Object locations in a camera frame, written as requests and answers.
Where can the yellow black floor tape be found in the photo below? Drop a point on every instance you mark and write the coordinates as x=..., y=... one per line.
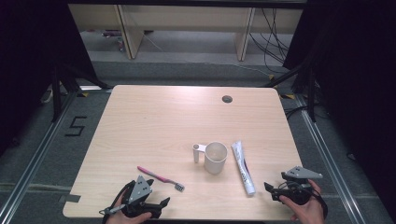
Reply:
x=288, y=96
x=82, y=94

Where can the person's left hand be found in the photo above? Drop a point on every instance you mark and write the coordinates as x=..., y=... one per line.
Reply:
x=130, y=219

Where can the beige wooden shelf unit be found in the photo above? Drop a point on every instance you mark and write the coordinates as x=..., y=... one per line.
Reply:
x=186, y=17

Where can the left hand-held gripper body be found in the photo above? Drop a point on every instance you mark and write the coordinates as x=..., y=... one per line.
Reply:
x=139, y=190

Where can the black curtain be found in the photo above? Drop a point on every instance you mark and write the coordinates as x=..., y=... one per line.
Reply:
x=358, y=77
x=28, y=62

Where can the black metal stand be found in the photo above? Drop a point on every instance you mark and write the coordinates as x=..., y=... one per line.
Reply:
x=311, y=99
x=56, y=99

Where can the white toothpaste tube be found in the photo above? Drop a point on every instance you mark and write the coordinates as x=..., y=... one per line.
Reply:
x=243, y=169

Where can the person's right hand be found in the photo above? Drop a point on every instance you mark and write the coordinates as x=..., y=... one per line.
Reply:
x=309, y=211

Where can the grey round table grommet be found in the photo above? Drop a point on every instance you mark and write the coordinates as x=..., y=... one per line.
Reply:
x=227, y=99

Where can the white cup with side holder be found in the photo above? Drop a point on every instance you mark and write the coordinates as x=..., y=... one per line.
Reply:
x=215, y=158

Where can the pink toothbrush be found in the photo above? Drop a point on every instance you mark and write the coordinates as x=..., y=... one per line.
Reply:
x=158, y=177

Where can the aluminium floor rail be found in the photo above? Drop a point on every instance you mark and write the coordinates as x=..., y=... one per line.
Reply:
x=34, y=161
x=330, y=155

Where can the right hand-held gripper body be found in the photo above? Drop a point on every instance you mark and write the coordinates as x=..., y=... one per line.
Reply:
x=297, y=189

